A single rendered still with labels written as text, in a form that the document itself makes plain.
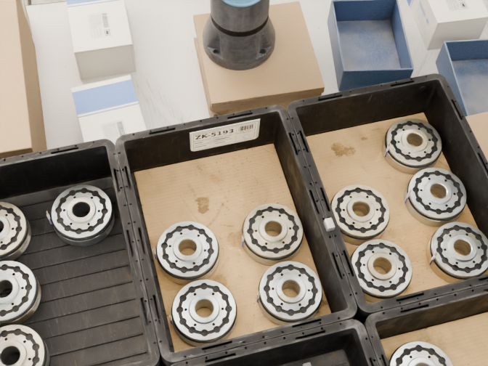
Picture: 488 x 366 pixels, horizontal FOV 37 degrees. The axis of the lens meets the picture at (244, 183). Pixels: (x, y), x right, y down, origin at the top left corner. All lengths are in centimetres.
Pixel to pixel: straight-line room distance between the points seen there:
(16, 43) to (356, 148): 66
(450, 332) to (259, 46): 67
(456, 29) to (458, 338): 73
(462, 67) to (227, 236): 72
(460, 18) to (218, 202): 71
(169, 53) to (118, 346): 71
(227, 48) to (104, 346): 64
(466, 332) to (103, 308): 59
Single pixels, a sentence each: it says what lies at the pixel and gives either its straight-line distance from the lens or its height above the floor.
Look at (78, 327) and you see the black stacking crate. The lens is 121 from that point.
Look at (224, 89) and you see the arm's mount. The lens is 148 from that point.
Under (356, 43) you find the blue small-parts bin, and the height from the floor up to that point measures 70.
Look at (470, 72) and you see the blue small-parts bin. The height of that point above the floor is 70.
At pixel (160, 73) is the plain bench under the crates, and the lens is 161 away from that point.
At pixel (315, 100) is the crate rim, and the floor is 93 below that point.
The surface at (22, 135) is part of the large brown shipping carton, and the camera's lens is 131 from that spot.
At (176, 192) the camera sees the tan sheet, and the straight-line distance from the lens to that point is 129.
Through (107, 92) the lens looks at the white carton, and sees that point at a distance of 147.
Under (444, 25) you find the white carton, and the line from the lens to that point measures 167.
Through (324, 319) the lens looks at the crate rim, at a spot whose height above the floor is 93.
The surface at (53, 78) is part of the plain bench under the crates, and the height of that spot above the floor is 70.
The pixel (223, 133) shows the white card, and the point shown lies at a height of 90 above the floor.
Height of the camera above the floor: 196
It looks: 60 degrees down
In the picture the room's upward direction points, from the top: 5 degrees clockwise
